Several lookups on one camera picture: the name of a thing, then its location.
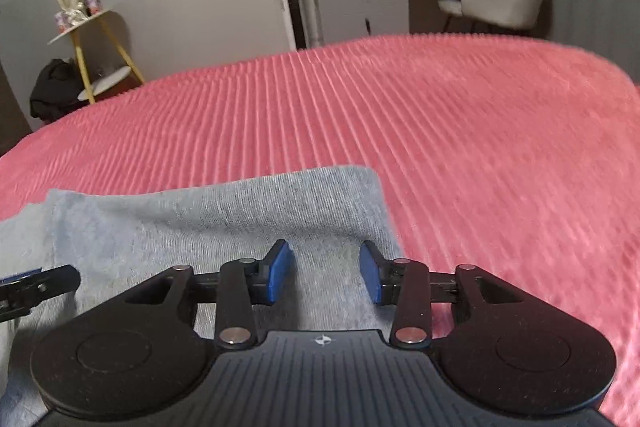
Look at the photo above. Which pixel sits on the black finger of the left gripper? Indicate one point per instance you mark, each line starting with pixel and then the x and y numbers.
pixel 22 292

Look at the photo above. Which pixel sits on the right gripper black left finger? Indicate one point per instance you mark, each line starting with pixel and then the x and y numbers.
pixel 243 284

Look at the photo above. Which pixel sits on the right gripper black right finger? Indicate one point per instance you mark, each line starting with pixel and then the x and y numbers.
pixel 404 284

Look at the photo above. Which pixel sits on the grey knit pants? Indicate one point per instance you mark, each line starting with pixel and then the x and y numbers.
pixel 116 242

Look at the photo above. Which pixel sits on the pink ribbed bedspread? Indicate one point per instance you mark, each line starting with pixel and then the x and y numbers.
pixel 519 155

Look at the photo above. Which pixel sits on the black bag on floor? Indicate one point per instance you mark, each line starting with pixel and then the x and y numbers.
pixel 56 91

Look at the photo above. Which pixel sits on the yellow-legged side table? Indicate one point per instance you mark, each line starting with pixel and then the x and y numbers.
pixel 100 46

